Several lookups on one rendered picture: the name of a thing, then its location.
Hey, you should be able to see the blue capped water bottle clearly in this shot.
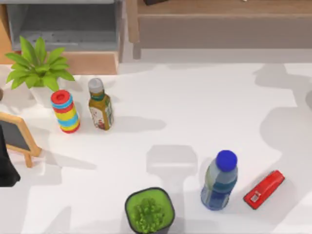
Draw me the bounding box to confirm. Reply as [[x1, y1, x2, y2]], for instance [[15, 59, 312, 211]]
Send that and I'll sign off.
[[200, 150, 238, 211]]

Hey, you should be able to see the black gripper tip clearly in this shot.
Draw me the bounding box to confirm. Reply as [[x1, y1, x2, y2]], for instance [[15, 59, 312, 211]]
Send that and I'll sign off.
[[0, 123, 21, 188]]

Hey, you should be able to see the framed blackboard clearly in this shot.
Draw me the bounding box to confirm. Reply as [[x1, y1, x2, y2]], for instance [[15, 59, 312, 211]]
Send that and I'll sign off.
[[0, 112, 42, 168]]

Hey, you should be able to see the pale wooden drawer front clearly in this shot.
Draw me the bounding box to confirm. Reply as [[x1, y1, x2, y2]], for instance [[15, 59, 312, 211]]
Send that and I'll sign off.
[[15, 50, 120, 75]]

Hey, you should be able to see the wooden cupboard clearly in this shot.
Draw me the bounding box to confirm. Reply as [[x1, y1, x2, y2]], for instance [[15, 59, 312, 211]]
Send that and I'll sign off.
[[0, 4, 15, 65]]

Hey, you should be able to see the green plant in white pot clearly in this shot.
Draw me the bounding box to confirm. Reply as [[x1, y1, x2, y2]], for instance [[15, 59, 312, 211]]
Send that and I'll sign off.
[[4, 36, 76, 109]]

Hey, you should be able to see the wooden open shelf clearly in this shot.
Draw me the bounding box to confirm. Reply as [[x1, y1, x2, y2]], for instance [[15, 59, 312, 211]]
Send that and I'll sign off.
[[125, 0, 312, 60]]

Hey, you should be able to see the stack of coloured rings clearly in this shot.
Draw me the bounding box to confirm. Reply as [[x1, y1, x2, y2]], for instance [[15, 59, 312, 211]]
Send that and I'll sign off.
[[50, 89, 81, 134]]

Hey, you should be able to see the red stapler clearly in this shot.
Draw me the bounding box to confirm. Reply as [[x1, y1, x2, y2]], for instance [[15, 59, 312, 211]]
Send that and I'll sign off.
[[243, 170, 286, 210]]

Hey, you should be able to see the green plant in black pot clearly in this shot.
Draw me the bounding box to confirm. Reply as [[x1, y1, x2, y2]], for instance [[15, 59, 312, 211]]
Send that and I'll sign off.
[[124, 187, 176, 234]]

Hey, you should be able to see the olive green dressing bottle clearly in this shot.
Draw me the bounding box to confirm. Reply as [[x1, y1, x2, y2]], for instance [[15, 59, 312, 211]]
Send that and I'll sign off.
[[87, 78, 115, 131]]

